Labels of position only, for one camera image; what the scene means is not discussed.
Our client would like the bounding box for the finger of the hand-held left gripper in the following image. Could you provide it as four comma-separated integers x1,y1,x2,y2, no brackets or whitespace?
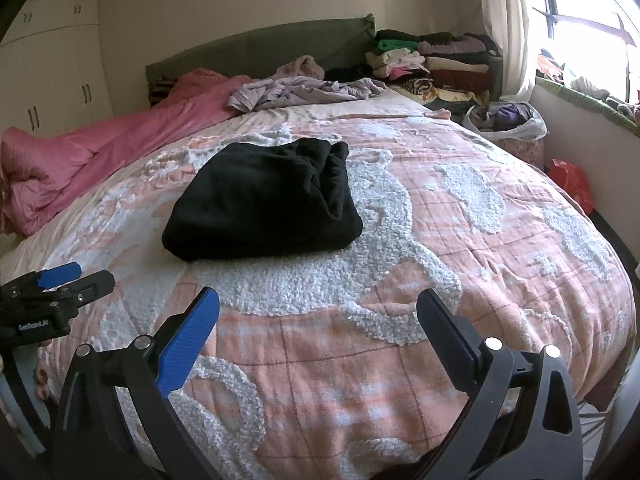
0,261,83,301
55,269,117,311

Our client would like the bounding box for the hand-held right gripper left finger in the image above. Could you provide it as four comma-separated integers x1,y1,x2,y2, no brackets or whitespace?
50,286,221,480

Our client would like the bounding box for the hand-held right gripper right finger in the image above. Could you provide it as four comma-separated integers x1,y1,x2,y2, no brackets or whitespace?
416,287,585,480

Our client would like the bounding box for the black sweater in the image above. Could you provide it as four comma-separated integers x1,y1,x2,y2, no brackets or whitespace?
161,137,364,262

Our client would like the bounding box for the stack of folded clothes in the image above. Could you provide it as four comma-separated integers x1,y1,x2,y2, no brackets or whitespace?
325,29,503,111

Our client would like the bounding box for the person's left hand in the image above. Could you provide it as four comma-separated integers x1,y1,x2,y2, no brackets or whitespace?
30,337,56,401

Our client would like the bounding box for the bed with cream sheet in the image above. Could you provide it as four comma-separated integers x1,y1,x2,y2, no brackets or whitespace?
0,77,636,480

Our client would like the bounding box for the pink duvet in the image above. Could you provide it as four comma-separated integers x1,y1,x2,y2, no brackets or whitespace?
0,70,253,236

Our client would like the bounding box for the pink white tufted blanket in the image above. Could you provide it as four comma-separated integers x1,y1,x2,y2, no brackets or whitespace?
37,110,636,480

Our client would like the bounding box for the red bag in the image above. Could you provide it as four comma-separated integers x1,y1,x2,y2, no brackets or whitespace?
550,158,596,216

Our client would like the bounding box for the pink patterned basket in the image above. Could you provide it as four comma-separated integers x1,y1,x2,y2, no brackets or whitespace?
502,137,546,171

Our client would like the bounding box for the striped pillow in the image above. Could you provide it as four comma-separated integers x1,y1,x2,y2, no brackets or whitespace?
150,77,173,106

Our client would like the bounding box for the white wardrobe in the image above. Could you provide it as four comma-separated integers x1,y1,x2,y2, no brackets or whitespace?
0,0,116,133

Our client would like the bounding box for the white plastic bag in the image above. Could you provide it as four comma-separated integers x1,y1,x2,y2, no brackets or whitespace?
462,101,548,142

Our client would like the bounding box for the lilac crumpled garment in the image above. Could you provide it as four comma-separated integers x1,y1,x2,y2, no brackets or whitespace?
227,56,388,113

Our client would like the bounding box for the green windowsill cushion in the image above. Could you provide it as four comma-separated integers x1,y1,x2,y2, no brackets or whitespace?
535,77,640,138

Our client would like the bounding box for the green padded headboard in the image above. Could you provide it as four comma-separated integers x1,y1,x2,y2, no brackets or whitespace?
145,12,376,106

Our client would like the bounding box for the heap of mixed laundry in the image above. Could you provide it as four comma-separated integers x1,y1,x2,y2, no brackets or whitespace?
537,47,640,123

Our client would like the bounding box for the cream curtain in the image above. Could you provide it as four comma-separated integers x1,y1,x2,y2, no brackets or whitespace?
475,0,543,106

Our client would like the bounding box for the window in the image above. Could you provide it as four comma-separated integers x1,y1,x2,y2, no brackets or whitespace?
530,0,640,111

